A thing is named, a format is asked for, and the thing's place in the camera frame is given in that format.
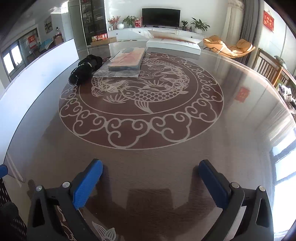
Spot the red flower vase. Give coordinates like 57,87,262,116
108,16,120,30

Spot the grey curtain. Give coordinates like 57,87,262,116
239,0,264,68

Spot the black flat television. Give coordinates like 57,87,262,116
142,8,181,27

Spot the green potted plant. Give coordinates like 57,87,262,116
191,18,210,34
122,16,138,28

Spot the red wall decoration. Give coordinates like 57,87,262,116
263,11,274,32

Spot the cardboard box on floor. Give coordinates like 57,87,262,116
91,37,117,47

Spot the small dark potted plant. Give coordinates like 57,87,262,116
181,20,188,31

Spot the wooden dining chair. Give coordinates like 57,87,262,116
252,49,282,87

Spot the black glass display cabinet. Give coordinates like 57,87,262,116
80,0,107,46

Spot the green potted plant right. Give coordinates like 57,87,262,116
191,18,210,34

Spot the framed wall painting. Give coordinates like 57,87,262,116
44,16,53,34

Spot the green potted plant left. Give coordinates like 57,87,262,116
122,16,138,28

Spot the orange lounge chair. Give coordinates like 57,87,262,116
203,35,255,59

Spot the white tv cabinet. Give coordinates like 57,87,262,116
107,28,205,47

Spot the packaged pink item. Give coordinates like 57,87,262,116
93,47,147,78

